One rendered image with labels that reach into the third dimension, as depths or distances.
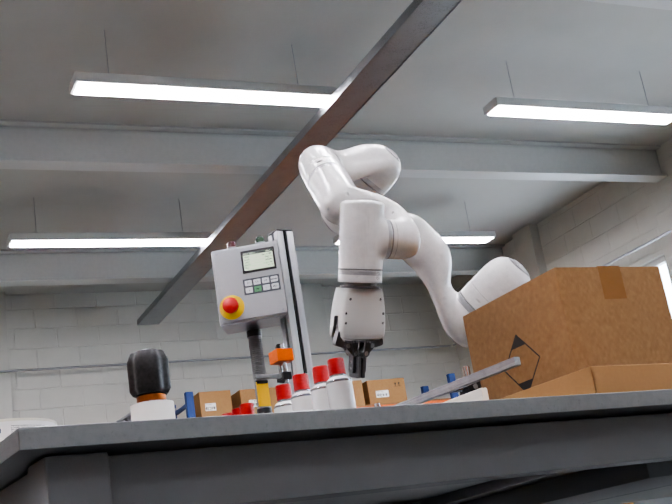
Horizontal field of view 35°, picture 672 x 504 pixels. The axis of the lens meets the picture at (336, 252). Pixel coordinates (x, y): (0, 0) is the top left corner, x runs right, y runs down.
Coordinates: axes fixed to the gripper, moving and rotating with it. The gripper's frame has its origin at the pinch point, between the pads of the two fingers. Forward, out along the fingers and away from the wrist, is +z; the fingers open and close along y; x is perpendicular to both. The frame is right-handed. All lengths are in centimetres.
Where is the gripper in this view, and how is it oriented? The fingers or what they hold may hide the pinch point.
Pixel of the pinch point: (357, 366)
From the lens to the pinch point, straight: 204.8
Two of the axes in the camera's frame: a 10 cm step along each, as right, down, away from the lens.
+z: -0.3, 10.0, -0.1
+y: -8.5, -0.3, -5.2
